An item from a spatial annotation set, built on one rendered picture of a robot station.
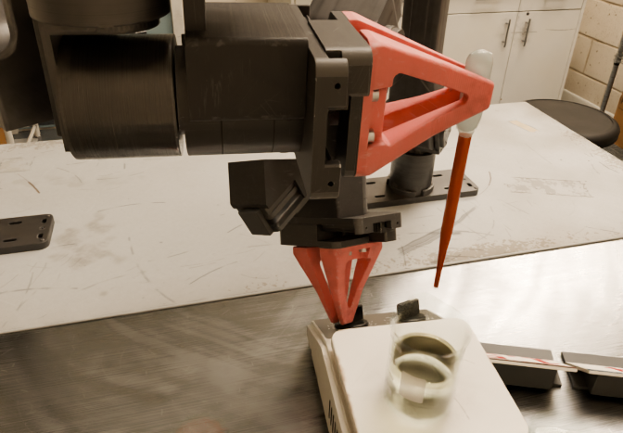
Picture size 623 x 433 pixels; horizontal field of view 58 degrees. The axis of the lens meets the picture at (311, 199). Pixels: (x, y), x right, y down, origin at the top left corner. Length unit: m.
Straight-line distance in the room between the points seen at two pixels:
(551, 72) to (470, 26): 0.63
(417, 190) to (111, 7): 0.64
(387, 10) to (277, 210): 0.19
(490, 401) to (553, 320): 0.24
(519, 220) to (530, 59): 2.63
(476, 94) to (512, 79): 3.10
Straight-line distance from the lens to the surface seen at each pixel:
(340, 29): 0.26
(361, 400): 0.43
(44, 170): 0.96
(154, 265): 0.70
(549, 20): 3.41
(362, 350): 0.46
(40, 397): 0.59
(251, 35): 0.24
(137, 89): 0.25
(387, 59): 0.25
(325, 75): 0.22
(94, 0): 0.24
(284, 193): 0.44
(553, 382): 0.60
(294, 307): 0.62
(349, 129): 0.26
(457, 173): 0.32
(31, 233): 0.79
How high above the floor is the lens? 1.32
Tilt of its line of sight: 31 degrees down
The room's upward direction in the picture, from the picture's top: 2 degrees clockwise
